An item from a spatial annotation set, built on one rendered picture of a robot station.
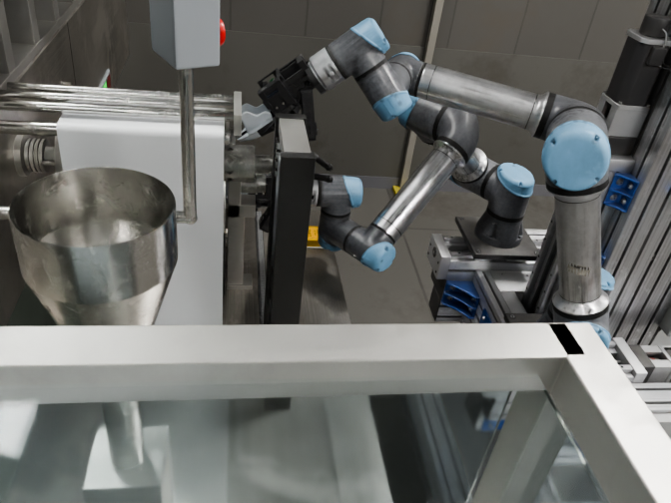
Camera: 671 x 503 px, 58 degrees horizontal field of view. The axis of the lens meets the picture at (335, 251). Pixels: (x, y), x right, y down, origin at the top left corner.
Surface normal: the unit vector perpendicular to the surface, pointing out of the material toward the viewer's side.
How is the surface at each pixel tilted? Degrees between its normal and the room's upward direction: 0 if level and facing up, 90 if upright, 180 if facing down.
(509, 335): 0
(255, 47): 90
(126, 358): 0
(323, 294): 0
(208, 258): 90
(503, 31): 90
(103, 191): 90
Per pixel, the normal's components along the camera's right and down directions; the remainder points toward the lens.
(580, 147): -0.36, 0.41
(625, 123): 0.11, 0.58
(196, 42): 0.55, 0.52
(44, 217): 0.91, 0.31
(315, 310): 0.11, -0.82
